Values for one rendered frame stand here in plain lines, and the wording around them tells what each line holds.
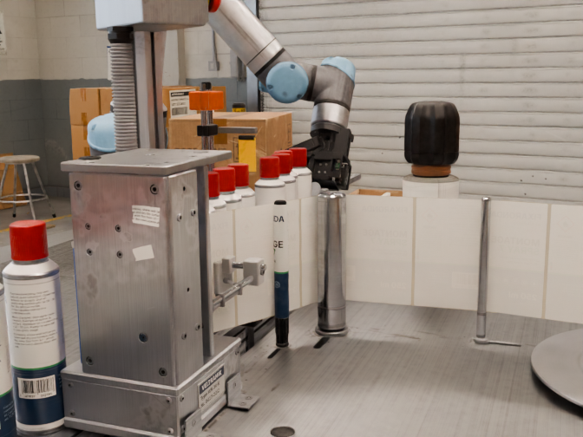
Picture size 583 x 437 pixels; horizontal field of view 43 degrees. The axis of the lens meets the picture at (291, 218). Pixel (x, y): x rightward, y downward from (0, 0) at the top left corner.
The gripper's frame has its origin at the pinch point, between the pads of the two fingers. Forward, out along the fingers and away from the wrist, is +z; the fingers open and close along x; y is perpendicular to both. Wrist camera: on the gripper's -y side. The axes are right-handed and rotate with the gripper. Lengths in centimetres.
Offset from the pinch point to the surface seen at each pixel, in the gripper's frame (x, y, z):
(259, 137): 15.2, -19.7, -25.2
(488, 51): 332, -9, -241
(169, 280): -73, 16, 29
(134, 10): -59, -6, -8
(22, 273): -74, 1, 31
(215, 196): -41.2, 1.8, 10.1
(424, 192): -27.5, 28.3, 2.8
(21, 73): 389, -464, -262
